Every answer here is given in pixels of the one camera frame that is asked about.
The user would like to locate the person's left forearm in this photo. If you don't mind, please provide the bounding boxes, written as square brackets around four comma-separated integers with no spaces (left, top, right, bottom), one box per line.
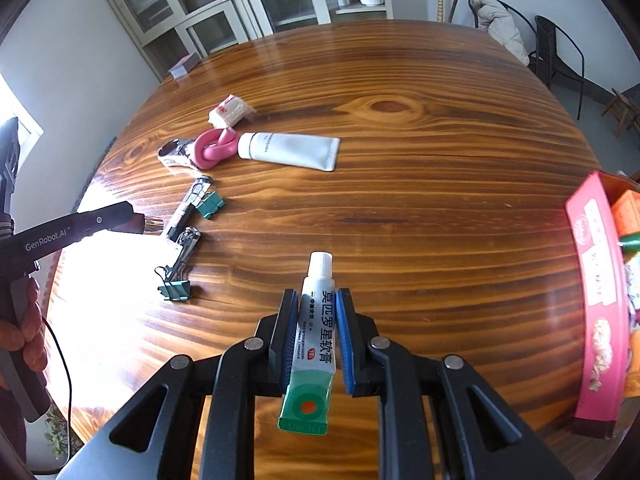
[0,385,28,463]

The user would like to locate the pink knot toy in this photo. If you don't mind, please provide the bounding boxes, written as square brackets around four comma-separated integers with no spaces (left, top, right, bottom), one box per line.
[192,127,238,170]

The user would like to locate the small wooden stool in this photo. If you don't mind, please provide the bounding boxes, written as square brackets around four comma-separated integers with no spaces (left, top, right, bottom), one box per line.
[600,87,640,138]

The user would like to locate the bright window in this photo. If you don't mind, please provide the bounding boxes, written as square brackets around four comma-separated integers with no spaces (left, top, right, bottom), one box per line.
[0,72,45,161]

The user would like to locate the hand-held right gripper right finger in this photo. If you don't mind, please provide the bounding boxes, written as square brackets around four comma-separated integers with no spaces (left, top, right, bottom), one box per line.
[335,287,576,480]

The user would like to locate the green plant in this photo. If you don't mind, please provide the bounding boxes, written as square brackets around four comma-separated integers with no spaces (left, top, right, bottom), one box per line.
[42,405,83,461]

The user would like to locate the grey glass-door cabinet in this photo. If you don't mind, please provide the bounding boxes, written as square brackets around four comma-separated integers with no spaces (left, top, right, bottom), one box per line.
[95,0,393,83]

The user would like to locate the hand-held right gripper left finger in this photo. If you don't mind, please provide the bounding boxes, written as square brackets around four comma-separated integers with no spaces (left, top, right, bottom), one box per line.
[57,287,301,480]

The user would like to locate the white sachet red print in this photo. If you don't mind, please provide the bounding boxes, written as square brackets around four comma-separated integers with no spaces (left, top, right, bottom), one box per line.
[207,94,251,128]

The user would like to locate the small orange embossed cube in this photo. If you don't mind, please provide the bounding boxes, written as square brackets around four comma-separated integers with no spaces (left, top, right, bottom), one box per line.
[610,191,640,237]

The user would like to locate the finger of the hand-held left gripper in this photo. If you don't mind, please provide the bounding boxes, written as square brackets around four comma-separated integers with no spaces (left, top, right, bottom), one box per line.
[67,201,147,235]

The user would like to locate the white green ointment tube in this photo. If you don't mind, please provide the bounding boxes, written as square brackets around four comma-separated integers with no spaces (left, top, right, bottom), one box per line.
[277,251,335,436]

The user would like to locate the green binder clip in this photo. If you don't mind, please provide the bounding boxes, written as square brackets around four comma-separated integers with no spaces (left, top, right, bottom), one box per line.
[154,265,193,303]
[195,191,226,220]

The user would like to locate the black metal chair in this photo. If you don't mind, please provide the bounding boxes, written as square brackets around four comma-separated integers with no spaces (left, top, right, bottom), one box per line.
[467,0,538,68]
[527,15,587,121]

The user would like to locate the white cream tube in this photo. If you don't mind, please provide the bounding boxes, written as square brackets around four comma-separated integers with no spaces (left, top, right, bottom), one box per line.
[236,131,342,173]

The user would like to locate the small purple box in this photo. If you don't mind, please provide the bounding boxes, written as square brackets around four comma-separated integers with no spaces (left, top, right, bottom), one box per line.
[167,52,201,80]

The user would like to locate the white puffer jacket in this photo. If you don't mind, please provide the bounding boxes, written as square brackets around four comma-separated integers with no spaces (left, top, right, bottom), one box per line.
[472,0,530,67]

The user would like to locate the silver metal clip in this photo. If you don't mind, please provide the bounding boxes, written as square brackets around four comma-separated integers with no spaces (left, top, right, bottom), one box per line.
[157,140,198,168]

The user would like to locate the pink tin container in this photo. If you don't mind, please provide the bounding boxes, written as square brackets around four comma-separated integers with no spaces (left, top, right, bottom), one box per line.
[565,170,640,441]

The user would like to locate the black cable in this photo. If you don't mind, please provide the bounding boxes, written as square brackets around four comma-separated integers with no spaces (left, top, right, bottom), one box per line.
[42,316,75,413]

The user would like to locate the person's left hand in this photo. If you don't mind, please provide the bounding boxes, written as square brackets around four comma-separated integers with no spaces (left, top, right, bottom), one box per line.
[0,279,49,373]

